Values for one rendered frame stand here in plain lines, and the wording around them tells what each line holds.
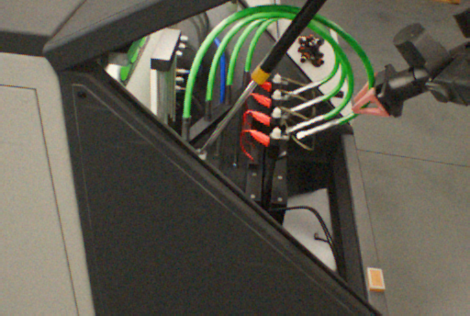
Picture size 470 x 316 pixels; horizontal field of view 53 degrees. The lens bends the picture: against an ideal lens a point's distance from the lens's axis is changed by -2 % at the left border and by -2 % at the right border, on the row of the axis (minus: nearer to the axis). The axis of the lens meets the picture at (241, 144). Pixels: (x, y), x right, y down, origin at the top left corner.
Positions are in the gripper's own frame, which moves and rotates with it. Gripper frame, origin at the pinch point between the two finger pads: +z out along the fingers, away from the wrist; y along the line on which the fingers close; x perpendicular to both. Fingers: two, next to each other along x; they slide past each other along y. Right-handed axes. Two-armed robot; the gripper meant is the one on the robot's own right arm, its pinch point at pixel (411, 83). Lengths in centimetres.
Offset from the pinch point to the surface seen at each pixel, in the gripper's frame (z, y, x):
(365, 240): 21.7, -20.4, 22.9
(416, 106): 66, -112, -216
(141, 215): 29, 25, 58
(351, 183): 25.9, -16.2, 4.4
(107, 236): 38, 25, 59
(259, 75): 1, 33, 52
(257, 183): 38.9, 1.8, 18.0
